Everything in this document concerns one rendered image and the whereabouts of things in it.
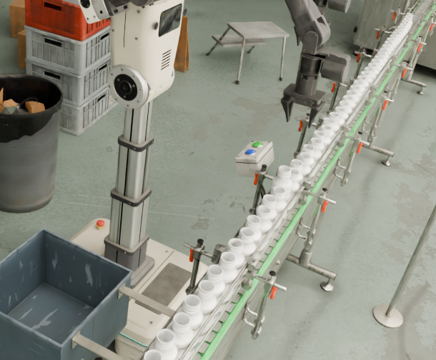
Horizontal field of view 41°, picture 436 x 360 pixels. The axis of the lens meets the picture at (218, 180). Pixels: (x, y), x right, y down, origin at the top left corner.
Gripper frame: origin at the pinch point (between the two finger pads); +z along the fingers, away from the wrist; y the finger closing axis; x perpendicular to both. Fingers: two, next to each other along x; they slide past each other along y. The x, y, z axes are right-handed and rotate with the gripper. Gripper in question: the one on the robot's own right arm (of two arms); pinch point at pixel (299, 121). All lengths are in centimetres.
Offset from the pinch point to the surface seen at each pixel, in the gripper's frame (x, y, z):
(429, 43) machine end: 437, -2, 100
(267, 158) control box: 20.0, -13.5, 26.1
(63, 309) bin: -44, -49, 59
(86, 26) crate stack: 142, -177, 49
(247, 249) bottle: -30.7, 0.7, 23.7
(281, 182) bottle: -2.0, -1.4, 19.4
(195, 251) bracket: -34.8, -12.0, 26.9
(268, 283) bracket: -34.7, 8.8, 28.4
